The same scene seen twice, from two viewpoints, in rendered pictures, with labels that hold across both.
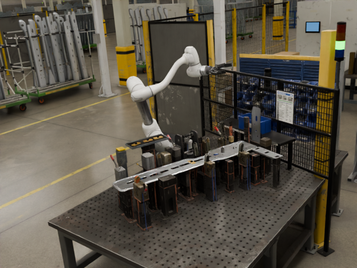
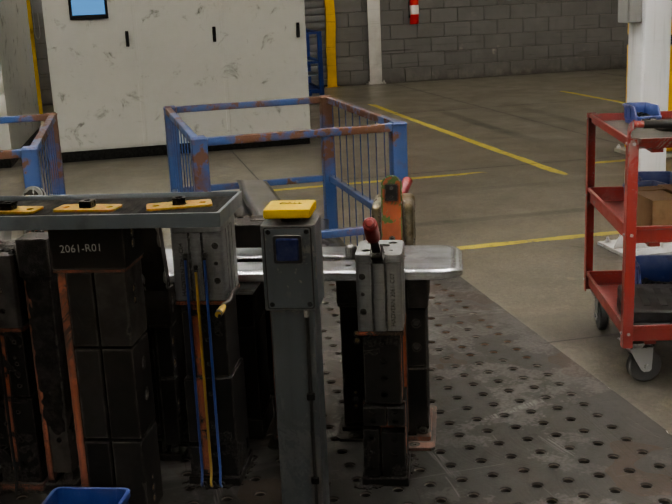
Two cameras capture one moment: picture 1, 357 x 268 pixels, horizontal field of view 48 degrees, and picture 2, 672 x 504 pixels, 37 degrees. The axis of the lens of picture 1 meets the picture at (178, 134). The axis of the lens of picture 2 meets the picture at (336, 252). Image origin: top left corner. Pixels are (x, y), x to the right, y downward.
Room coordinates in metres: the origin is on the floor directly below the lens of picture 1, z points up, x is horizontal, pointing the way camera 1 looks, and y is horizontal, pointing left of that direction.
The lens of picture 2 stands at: (4.10, 1.33, 1.42)
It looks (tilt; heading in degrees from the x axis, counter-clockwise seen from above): 14 degrees down; 219
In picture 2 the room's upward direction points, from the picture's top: 3 degrees counter-clockwise
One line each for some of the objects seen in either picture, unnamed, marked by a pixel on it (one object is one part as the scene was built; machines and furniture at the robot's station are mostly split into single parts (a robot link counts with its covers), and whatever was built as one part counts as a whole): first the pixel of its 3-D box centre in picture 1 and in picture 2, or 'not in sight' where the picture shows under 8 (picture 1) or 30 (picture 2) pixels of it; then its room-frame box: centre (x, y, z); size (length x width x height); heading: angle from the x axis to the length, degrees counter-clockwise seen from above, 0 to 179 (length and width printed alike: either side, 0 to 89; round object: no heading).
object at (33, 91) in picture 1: (52, 61); not in sight; (10.59, 3.17, 0.88); 1.91 x 1.01 x 1.76; 143
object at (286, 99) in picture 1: (285, 106); not in sight; (3.58, -1.01, 1.30); 0.23 x 0.02 x 0.31; 32
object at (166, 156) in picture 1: (167, 173); not in sight; (3.17, 0.12, 0.89); 0.13 x 0.11 x 0.38; 32
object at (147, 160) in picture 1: (149, 176); (211, 348); (3.09, 0.27, 0.90); 0.13 x 0.10 x 0.41; 32
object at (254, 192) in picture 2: not in sight; (277, 223); (0.97, -1.50, 0.47); 1.20 x 0.80 x 0.95; 52
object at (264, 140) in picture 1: (265, 157); not in sight; (3.41, -0.79, 0.88); 0.08 x 0.08 x 0.36; 32
